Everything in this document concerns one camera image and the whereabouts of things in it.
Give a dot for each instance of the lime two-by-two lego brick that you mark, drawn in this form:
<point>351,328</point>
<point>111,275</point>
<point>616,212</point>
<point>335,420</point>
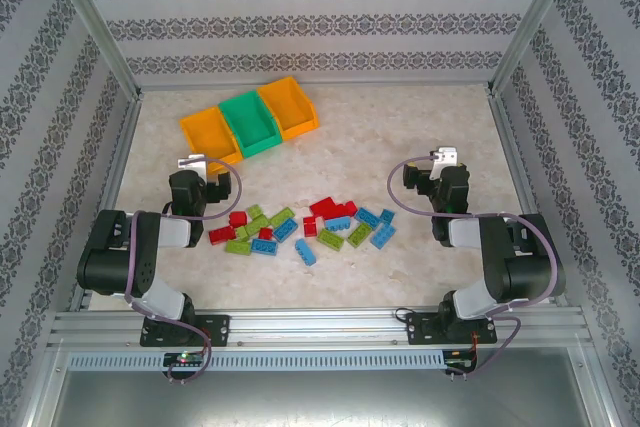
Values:
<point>241,232</point>
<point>254,211</point>

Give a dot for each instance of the blue two-by-two lego brick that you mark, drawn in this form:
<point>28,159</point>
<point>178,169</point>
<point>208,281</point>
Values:
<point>387,216</point>

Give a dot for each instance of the orange plastic bin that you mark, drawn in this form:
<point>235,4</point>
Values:
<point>207,132</point>
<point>285,102</point>

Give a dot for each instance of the green plastic bin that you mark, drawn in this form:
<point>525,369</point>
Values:
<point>247,122</point>

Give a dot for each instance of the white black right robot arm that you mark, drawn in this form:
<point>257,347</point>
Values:
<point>525,267</point>

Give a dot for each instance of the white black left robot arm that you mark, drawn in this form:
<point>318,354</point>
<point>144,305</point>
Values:
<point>100,267</point>

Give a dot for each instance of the grey metal panel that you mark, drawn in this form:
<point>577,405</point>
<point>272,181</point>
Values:
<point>320,397</point>

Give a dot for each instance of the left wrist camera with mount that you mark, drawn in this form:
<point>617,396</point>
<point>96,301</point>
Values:
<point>195,163</point>

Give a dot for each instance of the aluminium side rail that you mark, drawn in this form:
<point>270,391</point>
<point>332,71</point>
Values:
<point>118,162</point>
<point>511,147</point>

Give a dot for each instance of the aluminium cross rail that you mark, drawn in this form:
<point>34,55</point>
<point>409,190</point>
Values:
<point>320,84</point>

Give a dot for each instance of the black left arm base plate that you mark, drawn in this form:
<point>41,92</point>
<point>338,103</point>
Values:
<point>220,329</point>

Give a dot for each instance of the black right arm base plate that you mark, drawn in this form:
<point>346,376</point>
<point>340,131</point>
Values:
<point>420,329</point>

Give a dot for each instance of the aluminium mounting rail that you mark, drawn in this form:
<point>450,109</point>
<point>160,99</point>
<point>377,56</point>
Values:
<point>320,327</point>

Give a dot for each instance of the aluminium frame post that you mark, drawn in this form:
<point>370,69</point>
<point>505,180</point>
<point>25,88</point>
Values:
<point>95,22</point>
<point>532,22</point>

